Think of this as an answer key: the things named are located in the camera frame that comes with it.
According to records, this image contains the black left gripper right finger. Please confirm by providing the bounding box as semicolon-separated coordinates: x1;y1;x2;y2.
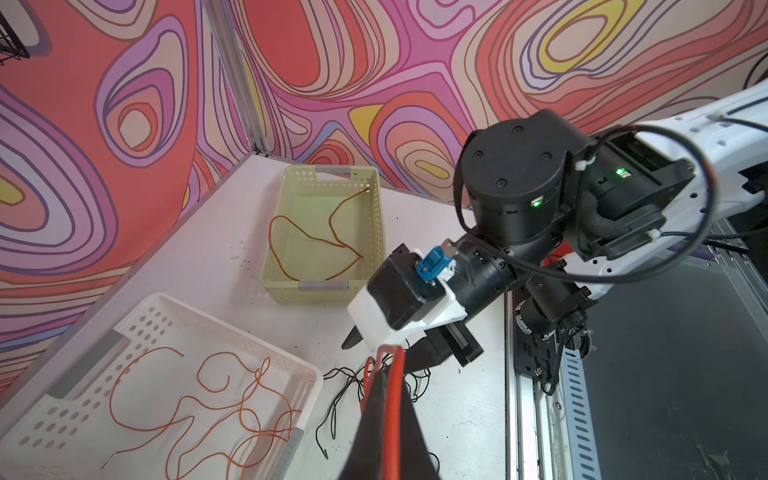
398;383;440;480

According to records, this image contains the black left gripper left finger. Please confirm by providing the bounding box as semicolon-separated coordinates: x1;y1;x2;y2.
339;356;387;480

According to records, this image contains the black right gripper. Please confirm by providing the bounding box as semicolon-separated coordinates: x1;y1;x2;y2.
341;239;528;369

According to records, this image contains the red cable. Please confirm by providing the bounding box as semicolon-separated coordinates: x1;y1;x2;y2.
359;343;407;480

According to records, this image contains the black cable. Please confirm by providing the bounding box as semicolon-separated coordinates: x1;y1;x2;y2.
314;359;442;475

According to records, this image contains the thin brown-red cable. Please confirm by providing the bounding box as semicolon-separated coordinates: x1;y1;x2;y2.
266;188;370;283

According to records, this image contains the orange cable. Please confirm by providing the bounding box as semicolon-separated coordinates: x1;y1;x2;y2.
98;344;301;480

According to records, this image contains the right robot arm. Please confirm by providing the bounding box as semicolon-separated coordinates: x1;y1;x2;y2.
343;82;767;395

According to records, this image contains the large green perforated basket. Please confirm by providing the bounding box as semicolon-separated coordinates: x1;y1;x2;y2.
259;165;387;305

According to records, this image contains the white perforated basket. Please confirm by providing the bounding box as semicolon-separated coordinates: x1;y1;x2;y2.
1;294;322;479

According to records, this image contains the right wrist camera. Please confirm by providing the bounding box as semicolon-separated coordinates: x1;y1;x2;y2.
347;241;466;350

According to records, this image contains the black wire basket back wall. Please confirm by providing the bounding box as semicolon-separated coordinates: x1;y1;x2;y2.
0;14;30;65

